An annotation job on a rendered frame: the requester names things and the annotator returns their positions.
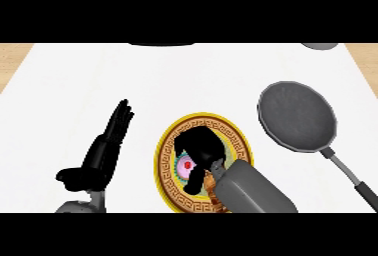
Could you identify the grey frying pan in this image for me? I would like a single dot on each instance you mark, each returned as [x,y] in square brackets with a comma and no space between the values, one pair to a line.
[296,116]

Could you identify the yellow patterned plate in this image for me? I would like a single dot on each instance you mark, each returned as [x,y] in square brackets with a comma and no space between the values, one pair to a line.
[169,166]

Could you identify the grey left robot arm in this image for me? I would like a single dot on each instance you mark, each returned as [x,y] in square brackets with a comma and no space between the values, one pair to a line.
[82,203]

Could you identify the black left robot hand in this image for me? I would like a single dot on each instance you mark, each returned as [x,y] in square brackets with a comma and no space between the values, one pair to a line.
[100,156]

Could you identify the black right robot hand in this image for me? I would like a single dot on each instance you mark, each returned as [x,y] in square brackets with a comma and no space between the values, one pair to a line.
[199,146]

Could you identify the black rounded object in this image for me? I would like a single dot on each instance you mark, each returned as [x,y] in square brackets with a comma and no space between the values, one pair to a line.
[161,44]

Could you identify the grey rounded object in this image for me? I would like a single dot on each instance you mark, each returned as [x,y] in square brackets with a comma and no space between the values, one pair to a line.
[319,45]

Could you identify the pink frosted cupcake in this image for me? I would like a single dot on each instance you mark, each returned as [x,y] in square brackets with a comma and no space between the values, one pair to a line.
[184,165]

